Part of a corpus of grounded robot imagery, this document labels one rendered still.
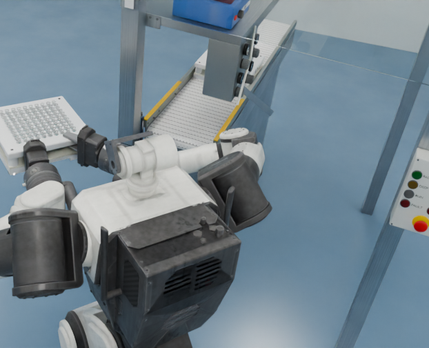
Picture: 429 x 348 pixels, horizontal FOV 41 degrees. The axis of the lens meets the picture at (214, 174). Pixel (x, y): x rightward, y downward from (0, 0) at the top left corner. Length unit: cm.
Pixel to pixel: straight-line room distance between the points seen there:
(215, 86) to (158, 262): 99
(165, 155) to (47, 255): 28
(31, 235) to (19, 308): 155
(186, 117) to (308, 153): 160
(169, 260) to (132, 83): 103
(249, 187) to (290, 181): 216
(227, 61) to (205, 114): 43
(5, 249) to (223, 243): 39
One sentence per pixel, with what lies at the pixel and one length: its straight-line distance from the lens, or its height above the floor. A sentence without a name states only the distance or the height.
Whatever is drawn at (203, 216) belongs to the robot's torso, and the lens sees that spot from 110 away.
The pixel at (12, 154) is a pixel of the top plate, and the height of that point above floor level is 104.
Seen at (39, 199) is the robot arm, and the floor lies 108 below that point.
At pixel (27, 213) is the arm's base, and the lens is 106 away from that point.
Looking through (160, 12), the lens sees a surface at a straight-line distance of 179.
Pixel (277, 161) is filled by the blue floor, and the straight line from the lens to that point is 352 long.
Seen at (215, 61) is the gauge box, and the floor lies 117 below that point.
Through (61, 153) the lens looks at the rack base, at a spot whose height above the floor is 100.
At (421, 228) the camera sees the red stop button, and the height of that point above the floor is 89.
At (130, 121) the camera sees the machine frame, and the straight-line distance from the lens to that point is 202.
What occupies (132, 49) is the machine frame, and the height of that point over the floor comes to 117.
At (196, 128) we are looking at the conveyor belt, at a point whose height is 83.
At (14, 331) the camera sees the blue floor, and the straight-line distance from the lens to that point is 252.
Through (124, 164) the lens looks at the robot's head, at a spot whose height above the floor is 134.
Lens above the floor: 196
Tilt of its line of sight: 36 degrees down
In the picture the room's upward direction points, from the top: 9 degrees clockwise
